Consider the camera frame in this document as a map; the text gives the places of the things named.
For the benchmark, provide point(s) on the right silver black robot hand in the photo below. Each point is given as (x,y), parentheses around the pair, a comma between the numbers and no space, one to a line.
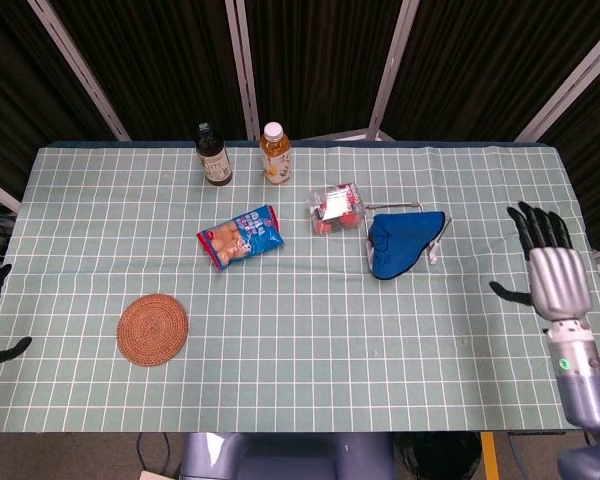
(557,280)

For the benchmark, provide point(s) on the dark blue cloth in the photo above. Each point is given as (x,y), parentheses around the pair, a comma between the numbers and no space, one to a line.
(400,240)

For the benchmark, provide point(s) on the round woven rattan coaster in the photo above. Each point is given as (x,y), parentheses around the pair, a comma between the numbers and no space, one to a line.
(152,330)

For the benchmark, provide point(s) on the black bin bag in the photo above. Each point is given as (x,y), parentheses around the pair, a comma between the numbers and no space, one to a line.
(437,457)

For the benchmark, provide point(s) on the clear box with red items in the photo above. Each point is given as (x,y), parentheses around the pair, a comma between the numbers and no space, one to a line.
(335,210)

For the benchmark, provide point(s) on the white sheet on floor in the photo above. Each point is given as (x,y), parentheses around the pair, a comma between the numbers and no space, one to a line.
(157,475)

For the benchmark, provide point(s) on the blue snack bag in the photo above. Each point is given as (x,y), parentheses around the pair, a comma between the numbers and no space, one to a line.
(240,237)

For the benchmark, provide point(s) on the dark glass bottle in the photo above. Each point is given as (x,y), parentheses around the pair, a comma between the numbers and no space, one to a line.
(214,162)

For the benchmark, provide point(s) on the green checked tablecloth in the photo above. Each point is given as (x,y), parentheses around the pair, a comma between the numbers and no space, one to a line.
(280,360)

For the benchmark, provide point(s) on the yellow tea bottle white cap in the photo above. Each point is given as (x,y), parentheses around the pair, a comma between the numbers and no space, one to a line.
(276,160)

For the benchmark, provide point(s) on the purple robot torso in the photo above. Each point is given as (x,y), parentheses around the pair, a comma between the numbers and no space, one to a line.
(285,457)

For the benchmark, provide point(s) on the white partition frame post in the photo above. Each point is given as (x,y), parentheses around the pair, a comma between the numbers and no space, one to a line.
(244,70)
(77,65)
(392,65)
(570,85)

